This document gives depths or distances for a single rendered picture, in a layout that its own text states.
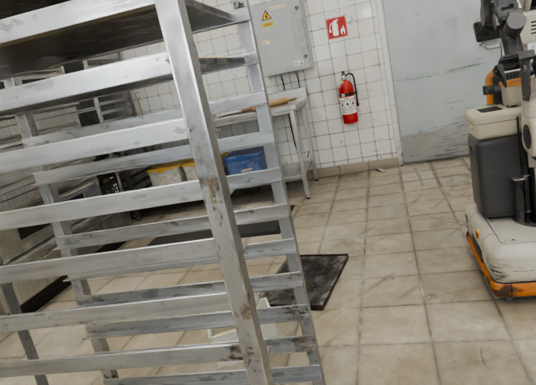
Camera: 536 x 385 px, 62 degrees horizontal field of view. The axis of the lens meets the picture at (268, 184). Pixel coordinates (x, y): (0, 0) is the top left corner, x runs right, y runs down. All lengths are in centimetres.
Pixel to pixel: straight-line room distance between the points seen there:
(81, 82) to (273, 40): 397
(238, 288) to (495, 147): 186
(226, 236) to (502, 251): 168
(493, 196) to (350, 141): 259
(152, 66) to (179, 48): 6
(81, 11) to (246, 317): 48
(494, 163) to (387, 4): 270
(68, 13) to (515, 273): 196
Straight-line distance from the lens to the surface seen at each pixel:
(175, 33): 60
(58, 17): 71
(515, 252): 219
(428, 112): 480
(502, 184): 241
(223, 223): 62
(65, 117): 380
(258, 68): 103
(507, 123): 235
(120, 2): 67
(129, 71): 66
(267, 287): 116
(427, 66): 476
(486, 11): 192
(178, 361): 80
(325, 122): 478
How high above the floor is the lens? 119
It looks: 14 degrees down
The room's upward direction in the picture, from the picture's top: 12 degrees counter-clockwise
